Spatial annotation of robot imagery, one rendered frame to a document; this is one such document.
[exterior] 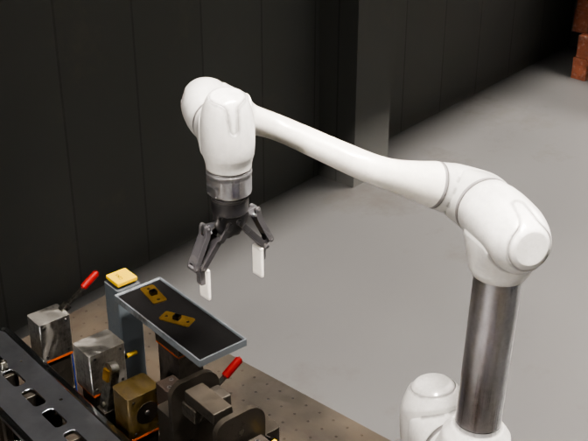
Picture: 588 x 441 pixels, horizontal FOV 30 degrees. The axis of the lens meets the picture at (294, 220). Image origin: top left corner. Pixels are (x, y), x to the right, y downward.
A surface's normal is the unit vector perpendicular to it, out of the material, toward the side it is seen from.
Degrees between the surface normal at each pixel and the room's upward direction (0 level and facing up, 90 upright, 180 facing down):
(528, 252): 82
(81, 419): 0
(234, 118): 77
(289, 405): 0
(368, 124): 90
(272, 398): 0
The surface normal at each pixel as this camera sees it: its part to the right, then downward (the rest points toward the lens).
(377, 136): 0.75, 0.32
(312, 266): 0.00, -0.88
